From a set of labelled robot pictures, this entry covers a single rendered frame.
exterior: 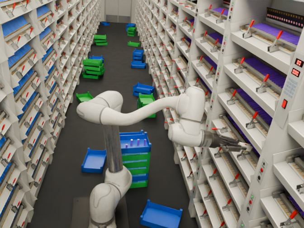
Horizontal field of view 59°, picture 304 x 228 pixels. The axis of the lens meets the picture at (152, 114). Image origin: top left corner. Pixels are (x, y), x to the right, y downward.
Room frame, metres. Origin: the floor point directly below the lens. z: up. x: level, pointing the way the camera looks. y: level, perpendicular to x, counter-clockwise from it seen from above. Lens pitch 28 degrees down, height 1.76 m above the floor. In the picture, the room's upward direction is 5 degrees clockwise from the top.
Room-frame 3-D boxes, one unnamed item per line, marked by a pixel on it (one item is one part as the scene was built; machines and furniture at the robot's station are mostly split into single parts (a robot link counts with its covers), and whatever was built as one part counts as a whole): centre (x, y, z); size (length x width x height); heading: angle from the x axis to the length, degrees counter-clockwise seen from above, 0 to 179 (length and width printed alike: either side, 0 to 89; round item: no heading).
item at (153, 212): (1.53, -0.15, 0.04); 0.30 x 0.20 x 0.08; 75
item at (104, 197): (1.26, 0.26, 0.44); 0.18 x 0.16 x 0.22; 158
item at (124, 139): (1.95, 0.15, 0.44); 0.30 x 0.20 x 0.08; 105
